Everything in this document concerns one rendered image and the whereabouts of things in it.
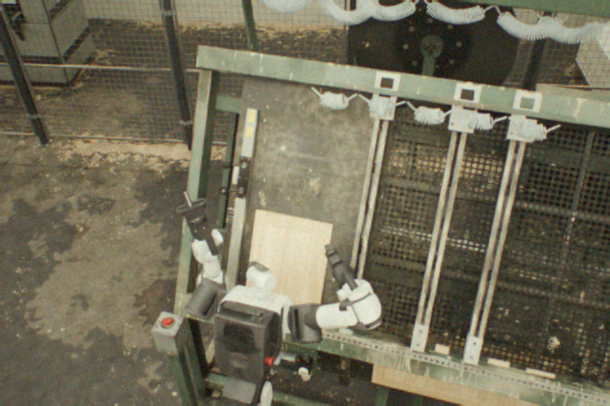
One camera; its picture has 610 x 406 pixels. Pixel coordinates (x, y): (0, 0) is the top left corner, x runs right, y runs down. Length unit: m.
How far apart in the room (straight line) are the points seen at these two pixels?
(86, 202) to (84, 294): 1.00
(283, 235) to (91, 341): 1.80
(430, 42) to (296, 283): 1.31
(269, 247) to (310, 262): 0.21
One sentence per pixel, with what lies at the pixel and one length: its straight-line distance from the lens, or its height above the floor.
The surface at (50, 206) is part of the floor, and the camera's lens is 5.17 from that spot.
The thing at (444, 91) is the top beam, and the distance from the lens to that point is 2.50.
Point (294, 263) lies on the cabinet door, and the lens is 2.77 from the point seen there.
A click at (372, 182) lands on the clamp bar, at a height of 1.51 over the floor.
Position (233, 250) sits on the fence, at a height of 1.13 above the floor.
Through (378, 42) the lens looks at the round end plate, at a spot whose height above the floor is 1.83.
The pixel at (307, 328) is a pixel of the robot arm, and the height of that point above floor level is 1.33.
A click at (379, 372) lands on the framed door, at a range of 3.31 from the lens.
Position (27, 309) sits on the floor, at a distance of 4.44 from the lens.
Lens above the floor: 3.17
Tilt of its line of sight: 42 degrees down
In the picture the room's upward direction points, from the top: straight up
